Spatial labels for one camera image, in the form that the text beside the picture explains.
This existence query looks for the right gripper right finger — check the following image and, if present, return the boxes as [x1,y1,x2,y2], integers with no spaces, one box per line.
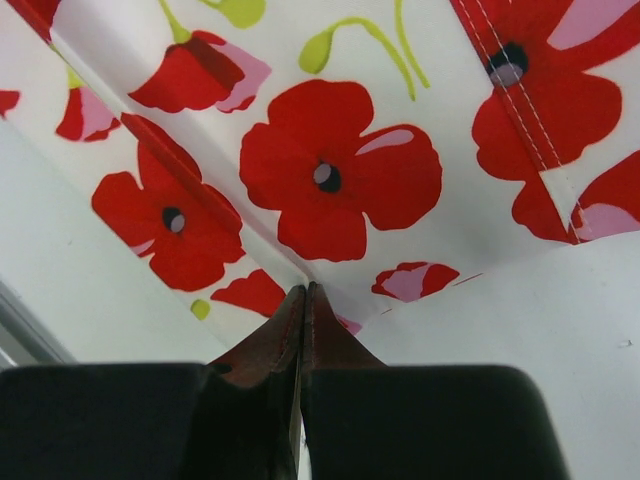
[301,283,569,479]

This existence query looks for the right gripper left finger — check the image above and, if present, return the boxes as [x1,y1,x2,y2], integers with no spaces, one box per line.
[1,286,305,479]

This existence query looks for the white red poppy skirt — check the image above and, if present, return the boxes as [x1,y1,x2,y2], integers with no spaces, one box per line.
[1,1,639,335]

